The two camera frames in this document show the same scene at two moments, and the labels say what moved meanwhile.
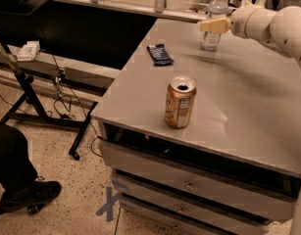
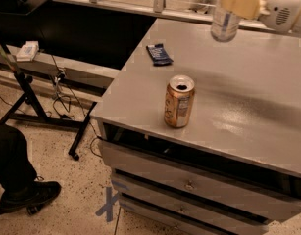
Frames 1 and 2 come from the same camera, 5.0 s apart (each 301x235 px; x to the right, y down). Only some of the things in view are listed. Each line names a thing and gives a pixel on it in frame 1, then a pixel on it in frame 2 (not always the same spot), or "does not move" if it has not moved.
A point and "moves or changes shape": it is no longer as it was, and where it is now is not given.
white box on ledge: x=28 y=51 does not move
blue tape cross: x=109 y=207 does not move
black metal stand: x=27 y=111 does not move
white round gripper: x=240 y=23 to x=277 y=11
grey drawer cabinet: x=211 y=138 does not move
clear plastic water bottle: x=218 y=9 moves or changes shape
